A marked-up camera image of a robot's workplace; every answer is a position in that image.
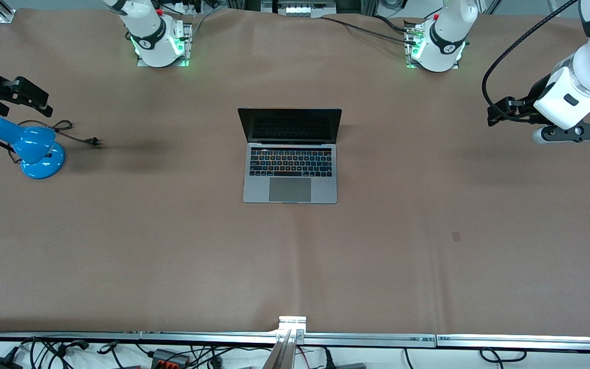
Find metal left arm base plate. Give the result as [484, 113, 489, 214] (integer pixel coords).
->
[404, 19, 460, 70]

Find white power strip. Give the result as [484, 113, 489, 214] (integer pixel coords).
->
[261, 0, 338, 17]

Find black lamp cord with plug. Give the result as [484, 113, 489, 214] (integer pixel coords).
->
[0, 119, 102, 165]

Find short black braided cable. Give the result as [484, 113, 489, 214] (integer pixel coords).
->
[372, 14, 414, 33]

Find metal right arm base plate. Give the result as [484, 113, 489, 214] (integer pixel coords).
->
[136, 23, 194, 68]

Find tangled black floor cables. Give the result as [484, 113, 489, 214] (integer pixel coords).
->
[18, 336, 121, 369]

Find aluminium table edge rail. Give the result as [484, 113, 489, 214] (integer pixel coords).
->
[0, 332, 590, 353]

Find black looped floor cable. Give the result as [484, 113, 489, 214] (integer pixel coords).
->
[479, 347, 527, 368]

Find black power adapter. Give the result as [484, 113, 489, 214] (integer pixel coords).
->
[0, 347, 22, 369]

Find grey connector box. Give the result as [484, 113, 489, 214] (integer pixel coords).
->
[151, 348, 192, 368]

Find grey laptop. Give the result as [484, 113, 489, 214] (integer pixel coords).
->
[237, 107, 343, 204]

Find brown table mat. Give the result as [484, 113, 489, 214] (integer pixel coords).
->
[0, 7, 590, 335]

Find aluminium camera mount profile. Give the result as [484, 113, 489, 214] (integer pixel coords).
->
[261, 316, 308, 369]

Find blue desk lamp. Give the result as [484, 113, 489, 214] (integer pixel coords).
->
[0, 117, 67, 180]

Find long black braided cable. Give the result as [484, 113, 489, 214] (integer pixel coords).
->
[320, 16, 416, 45]

